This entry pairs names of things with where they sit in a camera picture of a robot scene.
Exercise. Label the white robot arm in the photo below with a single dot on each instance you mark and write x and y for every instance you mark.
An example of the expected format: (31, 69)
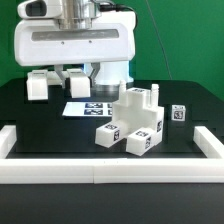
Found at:
(110, 72)

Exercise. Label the white U-shaped fence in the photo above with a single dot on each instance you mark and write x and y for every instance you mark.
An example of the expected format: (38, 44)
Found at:
(160, 170)

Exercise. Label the white chair back frame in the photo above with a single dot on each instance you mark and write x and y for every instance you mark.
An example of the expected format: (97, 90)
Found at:
(39, 80)

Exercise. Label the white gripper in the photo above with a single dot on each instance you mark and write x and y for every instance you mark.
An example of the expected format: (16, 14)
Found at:
(61, 32)

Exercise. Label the white marker sheet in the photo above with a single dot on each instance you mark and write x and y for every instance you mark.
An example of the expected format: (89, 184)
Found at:
(88, 109)

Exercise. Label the white chair seat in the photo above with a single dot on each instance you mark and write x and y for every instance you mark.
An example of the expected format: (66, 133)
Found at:
(138, 109)

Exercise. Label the white tagged cube far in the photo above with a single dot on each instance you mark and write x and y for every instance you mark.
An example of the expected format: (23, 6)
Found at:
(178, 113)

